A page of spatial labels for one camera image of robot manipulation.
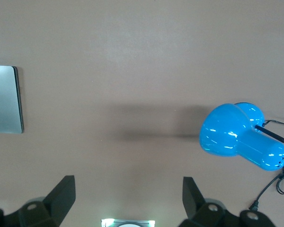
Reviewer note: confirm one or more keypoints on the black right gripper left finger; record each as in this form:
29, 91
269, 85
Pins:
59, 203

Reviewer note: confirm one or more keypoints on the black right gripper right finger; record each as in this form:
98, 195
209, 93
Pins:
194, 205

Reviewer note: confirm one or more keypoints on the silver laptop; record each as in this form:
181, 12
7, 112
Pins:
4, 99

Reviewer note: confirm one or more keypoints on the blue desk lamp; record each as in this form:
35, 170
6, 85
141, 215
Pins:
227, 132

